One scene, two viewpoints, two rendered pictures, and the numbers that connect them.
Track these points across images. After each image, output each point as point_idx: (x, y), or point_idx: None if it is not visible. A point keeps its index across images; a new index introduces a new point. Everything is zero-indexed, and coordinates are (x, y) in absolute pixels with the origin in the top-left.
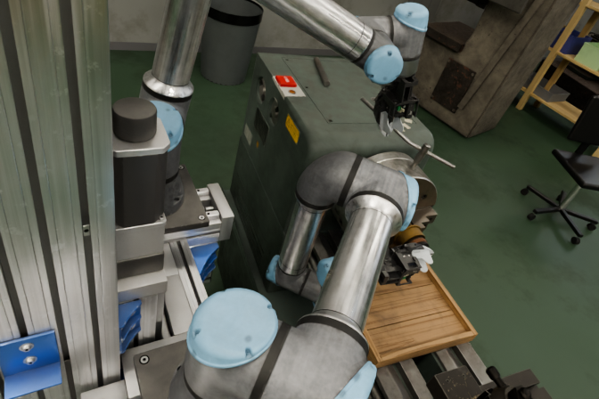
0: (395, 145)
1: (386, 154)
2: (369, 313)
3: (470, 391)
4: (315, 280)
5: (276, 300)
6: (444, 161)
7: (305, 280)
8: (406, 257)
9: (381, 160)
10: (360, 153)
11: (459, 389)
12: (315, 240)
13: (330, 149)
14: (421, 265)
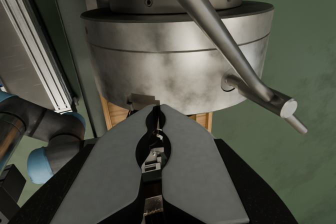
0: None
1: (193, 31)
2: (125, 113)
3: (157, 206)
4: (43, 137)
5: (76, 4)
6: (293, 125)
7: (30, 136)
8: (149, 157)
9: (169, 51)
10: None
11: (150, 206)
12: (92, 7)
13: None
14: (160, 167)
